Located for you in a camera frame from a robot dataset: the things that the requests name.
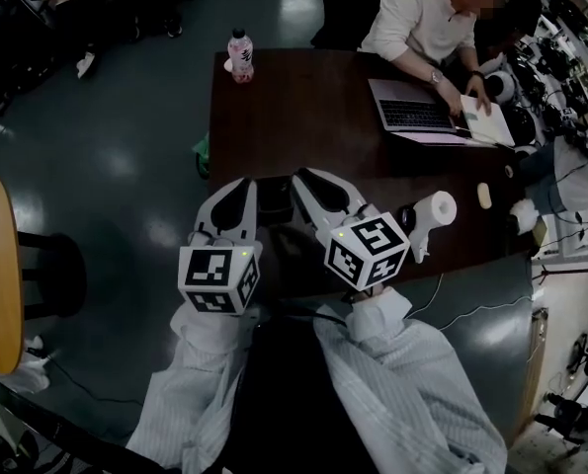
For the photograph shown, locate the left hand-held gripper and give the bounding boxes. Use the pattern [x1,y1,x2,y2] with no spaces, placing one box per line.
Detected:
[176,176,264,318]

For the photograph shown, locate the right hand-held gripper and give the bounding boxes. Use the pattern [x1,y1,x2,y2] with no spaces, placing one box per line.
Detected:
[291,167,412,293]

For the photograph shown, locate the black pen holder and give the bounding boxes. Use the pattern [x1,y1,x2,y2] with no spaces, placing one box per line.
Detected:
[256,175,295,225]

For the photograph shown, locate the person's left forearm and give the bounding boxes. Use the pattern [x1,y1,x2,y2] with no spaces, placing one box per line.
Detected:
[125,301,259,474]

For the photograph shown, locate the person's right forearm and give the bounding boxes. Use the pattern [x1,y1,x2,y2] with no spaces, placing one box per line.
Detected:
[312,283,510,474]

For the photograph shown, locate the green bag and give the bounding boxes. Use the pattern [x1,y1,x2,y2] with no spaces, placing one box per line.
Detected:
[192,132,211,181]

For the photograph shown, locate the white paper roll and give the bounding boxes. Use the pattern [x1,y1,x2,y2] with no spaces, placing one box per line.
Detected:
[408,190,459,265]

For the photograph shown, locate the grey laptop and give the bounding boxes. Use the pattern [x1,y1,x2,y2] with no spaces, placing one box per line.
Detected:
[367,77,478,147]

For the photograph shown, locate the pink drink bottle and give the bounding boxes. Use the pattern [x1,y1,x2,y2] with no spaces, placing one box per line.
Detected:
[226,27,256,85]

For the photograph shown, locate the white open notebook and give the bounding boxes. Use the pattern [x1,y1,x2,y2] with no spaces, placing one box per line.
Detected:
[458,93,517,148]

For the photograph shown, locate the black stool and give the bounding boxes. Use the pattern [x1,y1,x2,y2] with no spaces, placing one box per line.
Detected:
[16,231,88,322]

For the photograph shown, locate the white fluffy object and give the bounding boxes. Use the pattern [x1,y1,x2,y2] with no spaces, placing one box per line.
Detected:
[510,197,541,237]

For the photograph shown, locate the person's black top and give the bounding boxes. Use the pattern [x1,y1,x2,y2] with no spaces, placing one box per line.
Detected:
[223,313,378,474]

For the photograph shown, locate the black curved bar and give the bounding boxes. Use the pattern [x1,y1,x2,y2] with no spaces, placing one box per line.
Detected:
[0,379,169,474]

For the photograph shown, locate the white cable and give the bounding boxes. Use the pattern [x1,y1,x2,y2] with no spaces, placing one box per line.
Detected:
[403,271,536,331]

